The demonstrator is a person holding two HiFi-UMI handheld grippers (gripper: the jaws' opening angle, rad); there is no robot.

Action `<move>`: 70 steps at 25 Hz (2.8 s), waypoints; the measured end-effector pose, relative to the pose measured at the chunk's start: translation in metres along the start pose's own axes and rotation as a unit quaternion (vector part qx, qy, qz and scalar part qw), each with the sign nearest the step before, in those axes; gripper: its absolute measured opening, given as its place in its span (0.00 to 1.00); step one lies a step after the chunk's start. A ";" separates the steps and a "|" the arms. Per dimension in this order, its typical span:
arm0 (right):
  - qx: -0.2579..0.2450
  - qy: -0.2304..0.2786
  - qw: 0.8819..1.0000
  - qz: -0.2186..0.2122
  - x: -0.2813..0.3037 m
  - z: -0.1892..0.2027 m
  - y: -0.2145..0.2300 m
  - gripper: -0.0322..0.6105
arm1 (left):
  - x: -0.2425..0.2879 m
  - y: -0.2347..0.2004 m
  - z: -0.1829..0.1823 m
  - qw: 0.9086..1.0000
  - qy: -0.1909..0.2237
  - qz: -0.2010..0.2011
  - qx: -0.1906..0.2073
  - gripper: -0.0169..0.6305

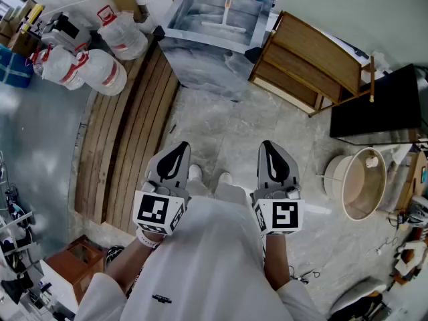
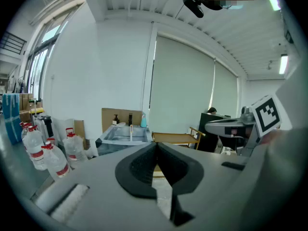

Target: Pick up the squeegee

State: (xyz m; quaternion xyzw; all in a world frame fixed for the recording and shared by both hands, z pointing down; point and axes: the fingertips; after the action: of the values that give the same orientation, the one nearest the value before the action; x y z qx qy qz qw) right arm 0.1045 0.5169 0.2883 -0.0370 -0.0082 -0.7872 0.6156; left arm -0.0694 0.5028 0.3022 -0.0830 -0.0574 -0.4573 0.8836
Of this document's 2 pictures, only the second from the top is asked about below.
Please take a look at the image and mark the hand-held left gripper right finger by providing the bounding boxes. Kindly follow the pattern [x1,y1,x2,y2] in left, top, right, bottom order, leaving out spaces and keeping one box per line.
[156,142,252,231]

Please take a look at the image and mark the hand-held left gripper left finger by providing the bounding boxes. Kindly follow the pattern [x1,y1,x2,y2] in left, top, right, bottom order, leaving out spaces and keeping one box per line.
[30,142,174,231]

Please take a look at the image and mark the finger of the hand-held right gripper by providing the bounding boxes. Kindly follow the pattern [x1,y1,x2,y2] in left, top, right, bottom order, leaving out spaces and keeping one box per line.
[204,118,253,137]

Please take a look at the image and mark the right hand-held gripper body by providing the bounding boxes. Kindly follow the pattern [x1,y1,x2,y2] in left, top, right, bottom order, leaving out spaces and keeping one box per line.
[237,94,282,156]

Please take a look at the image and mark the black cabinet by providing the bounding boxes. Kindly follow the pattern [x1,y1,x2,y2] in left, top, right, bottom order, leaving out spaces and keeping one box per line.
[197,113,232,153]

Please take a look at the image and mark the narrow white roller blind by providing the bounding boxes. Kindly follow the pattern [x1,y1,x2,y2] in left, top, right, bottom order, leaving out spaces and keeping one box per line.
[211,61,239,119]

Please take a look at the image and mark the stainless steel sink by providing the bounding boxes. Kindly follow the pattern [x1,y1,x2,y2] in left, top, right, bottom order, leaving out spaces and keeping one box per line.
[95,124,154,156]

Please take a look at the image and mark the wooden cart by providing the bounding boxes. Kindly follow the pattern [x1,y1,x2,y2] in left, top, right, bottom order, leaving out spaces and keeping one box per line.
[152,127,206,151]

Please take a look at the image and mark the wide white roller blind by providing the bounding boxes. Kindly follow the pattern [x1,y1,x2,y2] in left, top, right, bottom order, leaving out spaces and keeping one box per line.
[149,35,216,135]

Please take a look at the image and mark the long ceiling light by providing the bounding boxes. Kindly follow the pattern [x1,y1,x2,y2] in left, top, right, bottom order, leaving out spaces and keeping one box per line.
[279,53,289,75]
[266,0,282,11]

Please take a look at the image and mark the small cardboard piece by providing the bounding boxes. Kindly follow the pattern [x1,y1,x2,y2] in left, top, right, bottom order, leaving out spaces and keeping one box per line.
[74,120,86,139]

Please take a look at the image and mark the large cardboard sheet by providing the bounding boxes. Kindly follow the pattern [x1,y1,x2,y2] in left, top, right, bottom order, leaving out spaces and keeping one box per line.
[101,107,143,133]

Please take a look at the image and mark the white foam packaging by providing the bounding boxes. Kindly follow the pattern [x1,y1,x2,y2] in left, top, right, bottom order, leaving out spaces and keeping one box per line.
[51,118,75,141]

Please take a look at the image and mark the silver suitcase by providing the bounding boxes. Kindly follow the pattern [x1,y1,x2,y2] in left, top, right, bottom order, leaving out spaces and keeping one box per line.
[33,115,54,144]

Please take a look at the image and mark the yellow hand cart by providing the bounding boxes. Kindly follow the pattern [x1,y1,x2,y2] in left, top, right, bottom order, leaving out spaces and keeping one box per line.
[28,99,45,116]

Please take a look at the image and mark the blue wrapped package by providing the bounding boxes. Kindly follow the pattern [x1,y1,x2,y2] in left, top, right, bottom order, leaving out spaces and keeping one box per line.
[1,93,23,145]

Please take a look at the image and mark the stack of cardboard boxes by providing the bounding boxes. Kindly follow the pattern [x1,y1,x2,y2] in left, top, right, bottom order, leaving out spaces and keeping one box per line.
[18,93,37,124]

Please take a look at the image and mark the tall glass window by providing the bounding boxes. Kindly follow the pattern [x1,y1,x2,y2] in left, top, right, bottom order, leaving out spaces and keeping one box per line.
[25,3,85,101]

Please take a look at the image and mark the black mezzanine railing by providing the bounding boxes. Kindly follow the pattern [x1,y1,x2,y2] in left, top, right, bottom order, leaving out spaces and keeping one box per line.
[0,31,27,55]

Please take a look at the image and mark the black head-worn camera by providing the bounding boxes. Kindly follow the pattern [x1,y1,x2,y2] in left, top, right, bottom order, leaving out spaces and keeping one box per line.
[182,0,205,18]

